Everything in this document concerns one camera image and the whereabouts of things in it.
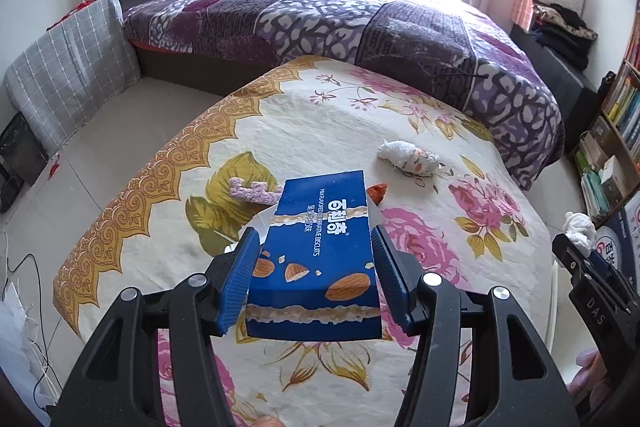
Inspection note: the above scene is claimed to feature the blue biscuit box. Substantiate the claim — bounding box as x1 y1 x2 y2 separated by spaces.
244 170 382 343

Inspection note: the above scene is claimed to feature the orange snack wrapper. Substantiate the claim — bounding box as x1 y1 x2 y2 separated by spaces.
367 183 387 206

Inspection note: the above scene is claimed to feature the white plastic trash bin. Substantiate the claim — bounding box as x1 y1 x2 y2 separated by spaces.
544 261 559 350

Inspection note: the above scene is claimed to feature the person's hand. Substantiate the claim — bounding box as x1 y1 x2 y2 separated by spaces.
567 349 612 409

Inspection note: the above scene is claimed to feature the lower blue Ganten water box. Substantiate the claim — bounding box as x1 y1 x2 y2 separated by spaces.
594 192 640 291

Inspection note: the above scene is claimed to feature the wooden bookshelf with books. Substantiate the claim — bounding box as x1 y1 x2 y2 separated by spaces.
573 20 639 227

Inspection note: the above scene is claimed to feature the floral cream tablecloth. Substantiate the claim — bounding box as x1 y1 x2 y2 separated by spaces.
53 56 551 426

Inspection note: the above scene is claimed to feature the pink crochet piece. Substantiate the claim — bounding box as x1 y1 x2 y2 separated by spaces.
229 176 283 206

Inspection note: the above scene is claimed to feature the crumpled floral white tissue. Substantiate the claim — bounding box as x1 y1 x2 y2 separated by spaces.
376 140 442 178

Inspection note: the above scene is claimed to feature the pile of dark clothes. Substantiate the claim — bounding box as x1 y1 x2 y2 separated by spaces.
529 1 598 72

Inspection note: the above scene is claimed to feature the purple patterned bed blanket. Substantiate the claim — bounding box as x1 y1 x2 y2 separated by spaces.
124 0 565 188

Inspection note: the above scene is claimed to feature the grey checked cushion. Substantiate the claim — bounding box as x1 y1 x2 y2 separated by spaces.
4 0 141 154

